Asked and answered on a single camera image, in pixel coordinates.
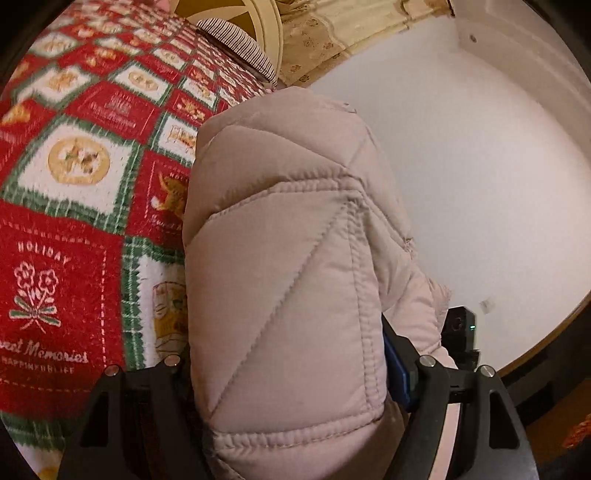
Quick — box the cream and gold headboard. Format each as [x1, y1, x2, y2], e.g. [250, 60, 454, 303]
[175, 0, 288, 88]

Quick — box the beige quilted puffer jacket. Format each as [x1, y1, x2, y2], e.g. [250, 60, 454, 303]
[182, 87, 462, 480]

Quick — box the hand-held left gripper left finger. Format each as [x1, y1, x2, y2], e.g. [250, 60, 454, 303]
[58, 354, 211, 480]

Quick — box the striped pillow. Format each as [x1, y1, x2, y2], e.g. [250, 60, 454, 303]
[196, 17, 279, 86]

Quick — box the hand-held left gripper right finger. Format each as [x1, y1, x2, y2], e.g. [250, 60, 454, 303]
[381, 314, 533, 480]

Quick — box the gold patterned curtain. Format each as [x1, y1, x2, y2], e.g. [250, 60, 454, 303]
[276, 0, 459, 89]

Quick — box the red bear printed blanket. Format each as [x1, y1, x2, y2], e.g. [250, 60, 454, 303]
[0, 0, 279, 480]

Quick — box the orange patterned cloth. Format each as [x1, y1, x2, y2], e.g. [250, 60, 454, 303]
[560, 412, 591, 451]

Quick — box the dark wooden baseboard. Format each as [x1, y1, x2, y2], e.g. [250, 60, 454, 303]
[499, 286, 591, 428]

